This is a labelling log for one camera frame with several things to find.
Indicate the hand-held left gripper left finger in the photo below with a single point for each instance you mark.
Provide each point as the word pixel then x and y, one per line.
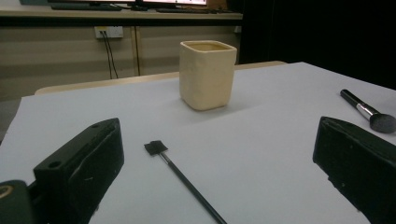
pixel 77 174

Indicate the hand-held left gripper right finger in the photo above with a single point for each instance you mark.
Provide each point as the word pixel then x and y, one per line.
pixel 358 161

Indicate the black round makeup brush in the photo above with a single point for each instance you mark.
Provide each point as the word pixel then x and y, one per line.
pixel 383 123

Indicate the thin black brush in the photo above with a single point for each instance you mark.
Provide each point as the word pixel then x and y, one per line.
pixel 186 183

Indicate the cream square cup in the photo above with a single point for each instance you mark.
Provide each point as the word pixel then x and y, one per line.
pixel 207 77

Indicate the wooden table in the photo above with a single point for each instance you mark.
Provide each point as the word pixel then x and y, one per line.
pixel 93 83

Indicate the white table sheet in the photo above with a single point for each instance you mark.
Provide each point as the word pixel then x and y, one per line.
pixel 249 146

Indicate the black curtain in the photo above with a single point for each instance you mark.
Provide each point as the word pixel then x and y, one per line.
pixel 311 31

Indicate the black keyboard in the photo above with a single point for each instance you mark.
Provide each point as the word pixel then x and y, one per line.
pixel 183 10
pixel 85 6

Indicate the bright screen monitor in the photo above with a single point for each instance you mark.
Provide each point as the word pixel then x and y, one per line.
pixel 174 2

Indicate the white wall socket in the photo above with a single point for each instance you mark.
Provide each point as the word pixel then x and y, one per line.
pixel 113 31

